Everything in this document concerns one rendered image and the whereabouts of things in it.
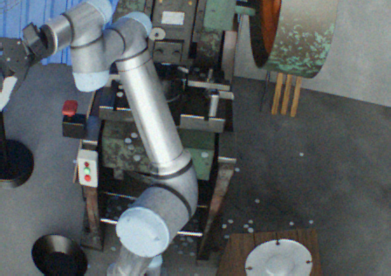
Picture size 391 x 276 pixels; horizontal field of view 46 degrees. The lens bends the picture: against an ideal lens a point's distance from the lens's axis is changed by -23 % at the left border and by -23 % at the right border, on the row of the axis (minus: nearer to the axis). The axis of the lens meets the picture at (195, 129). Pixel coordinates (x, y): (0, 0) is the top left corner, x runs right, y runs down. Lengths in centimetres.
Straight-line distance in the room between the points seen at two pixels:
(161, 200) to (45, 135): 184
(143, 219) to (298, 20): 70
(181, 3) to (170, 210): 84
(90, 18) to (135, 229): 46
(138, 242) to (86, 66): 40
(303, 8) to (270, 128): 176
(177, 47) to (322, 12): 63
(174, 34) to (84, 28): 94
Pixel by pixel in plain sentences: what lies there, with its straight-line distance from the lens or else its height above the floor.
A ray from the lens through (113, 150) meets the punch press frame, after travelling 203.
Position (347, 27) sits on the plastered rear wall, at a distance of 337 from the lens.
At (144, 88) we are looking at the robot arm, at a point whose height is 128.
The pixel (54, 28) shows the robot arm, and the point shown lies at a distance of 96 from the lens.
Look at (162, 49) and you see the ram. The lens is 190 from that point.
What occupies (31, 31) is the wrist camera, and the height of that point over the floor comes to 155.
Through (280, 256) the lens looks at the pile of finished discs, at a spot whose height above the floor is 36.
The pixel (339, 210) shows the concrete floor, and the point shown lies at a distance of 284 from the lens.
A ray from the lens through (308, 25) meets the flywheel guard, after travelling 151.
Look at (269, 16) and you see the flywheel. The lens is 204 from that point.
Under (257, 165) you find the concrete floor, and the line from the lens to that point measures 293.
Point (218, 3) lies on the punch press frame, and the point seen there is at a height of 117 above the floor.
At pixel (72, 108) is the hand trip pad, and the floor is 76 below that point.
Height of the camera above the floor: 197
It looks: 40 degrees down
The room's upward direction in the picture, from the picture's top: 9 degrees clockwise
